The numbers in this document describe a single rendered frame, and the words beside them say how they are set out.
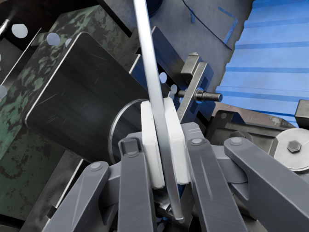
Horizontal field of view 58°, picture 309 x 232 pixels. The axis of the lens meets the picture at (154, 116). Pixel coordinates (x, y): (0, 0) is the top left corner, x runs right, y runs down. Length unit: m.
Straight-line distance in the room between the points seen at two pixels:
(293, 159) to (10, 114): 0.45
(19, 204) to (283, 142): 0.41
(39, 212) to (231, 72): 1.84
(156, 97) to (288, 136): 0.24
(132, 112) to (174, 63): 0.22
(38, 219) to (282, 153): 0.38
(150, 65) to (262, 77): 1.88
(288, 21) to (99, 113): 2.02
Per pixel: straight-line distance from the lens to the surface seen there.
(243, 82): 2.07
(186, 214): 0.42
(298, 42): 2.13
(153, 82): 0.18
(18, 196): 0.52
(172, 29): 1.71
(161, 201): 0.53
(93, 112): 0.38
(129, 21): 0.61
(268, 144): 0.36
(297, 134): 0.38
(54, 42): 0.50
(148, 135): 0.15
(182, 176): 0.16
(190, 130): 0.17
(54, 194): 0.50
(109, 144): 0.41
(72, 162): 0.50
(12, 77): 0.83
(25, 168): 0.51
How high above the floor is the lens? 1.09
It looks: 42 degrees down
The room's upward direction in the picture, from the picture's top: 100 degrees clockwise
